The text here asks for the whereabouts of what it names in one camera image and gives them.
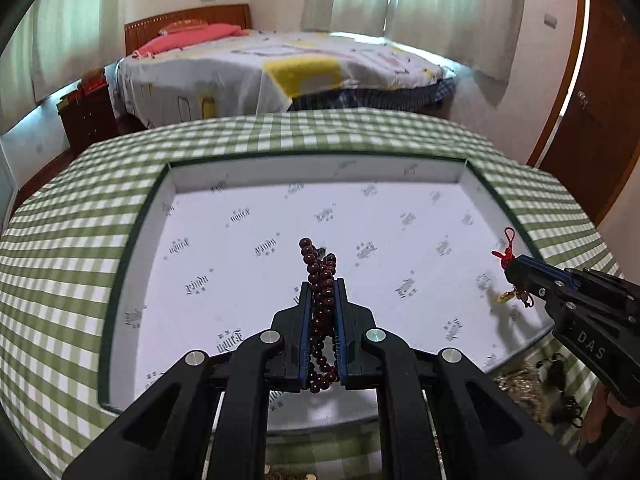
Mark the brown wooden door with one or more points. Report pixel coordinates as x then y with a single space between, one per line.
590 141

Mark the pink pillow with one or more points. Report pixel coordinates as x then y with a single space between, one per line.
186 38

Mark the white curtain window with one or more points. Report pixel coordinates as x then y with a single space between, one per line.
479 34
55 43

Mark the green checked tablecloth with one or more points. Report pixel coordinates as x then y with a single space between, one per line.
61 250

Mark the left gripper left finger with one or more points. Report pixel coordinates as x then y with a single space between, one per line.
289 369

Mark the orange patterned pillow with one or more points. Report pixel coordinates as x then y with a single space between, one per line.
188 25

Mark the white curtain right window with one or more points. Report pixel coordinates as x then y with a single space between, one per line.
479 34

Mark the wall light switch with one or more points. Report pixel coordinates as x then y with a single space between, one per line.
550 20

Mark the red items on nightstand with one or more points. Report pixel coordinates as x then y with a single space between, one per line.
92 80

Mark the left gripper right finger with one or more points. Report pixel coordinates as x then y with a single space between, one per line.
356 367

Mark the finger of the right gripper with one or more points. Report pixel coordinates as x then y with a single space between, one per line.
535 277

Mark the green white-lined tray box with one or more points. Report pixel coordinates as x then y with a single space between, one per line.
221 245

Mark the white curtain left window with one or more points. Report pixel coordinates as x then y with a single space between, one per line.
55 43

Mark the dark wooden nightstand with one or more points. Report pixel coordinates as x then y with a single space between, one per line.
87 118

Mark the right hand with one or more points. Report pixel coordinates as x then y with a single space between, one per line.
604 405

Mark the bed with patterned quilt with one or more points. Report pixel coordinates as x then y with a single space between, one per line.
275 72

